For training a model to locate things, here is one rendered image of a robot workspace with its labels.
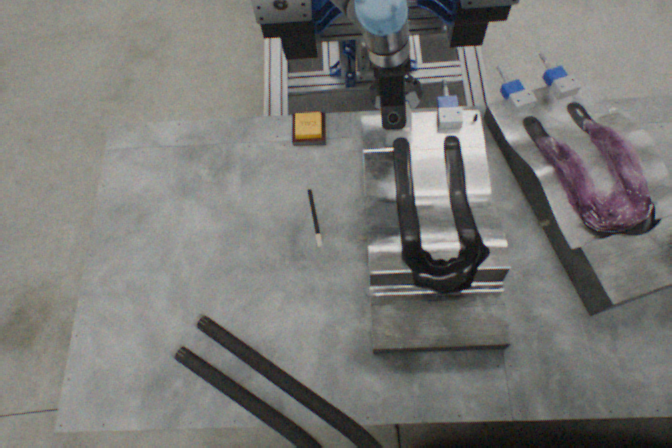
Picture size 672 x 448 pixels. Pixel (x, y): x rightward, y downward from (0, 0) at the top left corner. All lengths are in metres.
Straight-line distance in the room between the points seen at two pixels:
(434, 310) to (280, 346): 0.32
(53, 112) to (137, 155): 1.32
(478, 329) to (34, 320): 1.68
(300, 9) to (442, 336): 0.80
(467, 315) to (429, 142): 0.37
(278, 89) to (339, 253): 1.05
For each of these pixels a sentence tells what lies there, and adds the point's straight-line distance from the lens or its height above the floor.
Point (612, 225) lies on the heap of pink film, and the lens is 1.17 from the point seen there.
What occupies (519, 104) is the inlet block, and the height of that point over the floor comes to 0.88.
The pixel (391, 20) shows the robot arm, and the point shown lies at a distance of 0.83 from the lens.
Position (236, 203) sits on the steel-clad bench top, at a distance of 1.22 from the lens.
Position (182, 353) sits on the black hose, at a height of 0.83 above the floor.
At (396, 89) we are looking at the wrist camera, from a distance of 0.97.
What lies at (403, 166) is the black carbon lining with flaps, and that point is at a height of 0.88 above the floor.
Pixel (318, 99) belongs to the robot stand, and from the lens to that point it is 2.04.
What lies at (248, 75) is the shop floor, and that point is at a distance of 2.42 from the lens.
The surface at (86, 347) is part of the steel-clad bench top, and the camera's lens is 1.24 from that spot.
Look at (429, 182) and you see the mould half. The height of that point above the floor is 0.88.
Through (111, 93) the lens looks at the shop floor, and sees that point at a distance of 2.58.
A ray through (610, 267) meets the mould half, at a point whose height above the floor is 0.91.
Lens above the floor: 1.88
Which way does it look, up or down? 66 degrees down
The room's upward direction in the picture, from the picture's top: 8 degrees counter-clockwise
